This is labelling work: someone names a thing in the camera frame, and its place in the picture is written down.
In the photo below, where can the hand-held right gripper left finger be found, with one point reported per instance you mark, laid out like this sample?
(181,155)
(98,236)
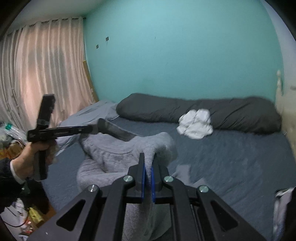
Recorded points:
(143,185)

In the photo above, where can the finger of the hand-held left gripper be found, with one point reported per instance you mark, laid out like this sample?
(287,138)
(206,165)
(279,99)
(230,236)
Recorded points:
(115,132)

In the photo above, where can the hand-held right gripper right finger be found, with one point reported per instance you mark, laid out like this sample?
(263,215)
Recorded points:
(153,185)

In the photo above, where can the grey fleece garment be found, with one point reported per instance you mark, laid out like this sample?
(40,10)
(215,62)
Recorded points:
(115,157)

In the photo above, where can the person's left forearm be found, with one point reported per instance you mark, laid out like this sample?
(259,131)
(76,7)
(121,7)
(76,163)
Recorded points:
(7,180)

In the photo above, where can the black white grey clothes pile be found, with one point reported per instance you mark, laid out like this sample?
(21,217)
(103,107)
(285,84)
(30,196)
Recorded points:
(284,208)

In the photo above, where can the person's left hand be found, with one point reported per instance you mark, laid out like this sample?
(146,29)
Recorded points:
(25,160)

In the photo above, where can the light grey-blue sheet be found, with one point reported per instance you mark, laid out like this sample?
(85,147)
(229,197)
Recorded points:
(92,113)

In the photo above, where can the clear plastic bottles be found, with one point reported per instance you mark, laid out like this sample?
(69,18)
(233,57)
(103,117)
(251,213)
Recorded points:
(13,133)

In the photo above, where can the pink curtain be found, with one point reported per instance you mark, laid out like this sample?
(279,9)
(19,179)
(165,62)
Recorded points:
(46,69)

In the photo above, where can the wooden board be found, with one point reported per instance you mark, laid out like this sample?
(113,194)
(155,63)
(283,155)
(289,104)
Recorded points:
(90,81)

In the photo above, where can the white crumpled cloth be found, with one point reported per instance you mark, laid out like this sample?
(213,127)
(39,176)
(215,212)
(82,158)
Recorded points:
(196,125)

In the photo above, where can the blue patterned bed cover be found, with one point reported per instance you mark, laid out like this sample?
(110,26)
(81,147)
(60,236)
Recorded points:
(231,166)

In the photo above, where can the yellow plastic bag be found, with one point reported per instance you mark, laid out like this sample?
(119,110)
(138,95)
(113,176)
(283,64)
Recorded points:
(35,215)

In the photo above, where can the dark grey long pillow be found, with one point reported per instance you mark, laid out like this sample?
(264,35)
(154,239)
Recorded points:
(231,113)

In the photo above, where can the cream tufted headboard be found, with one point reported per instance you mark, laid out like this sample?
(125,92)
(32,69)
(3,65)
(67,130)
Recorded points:
(286,120)

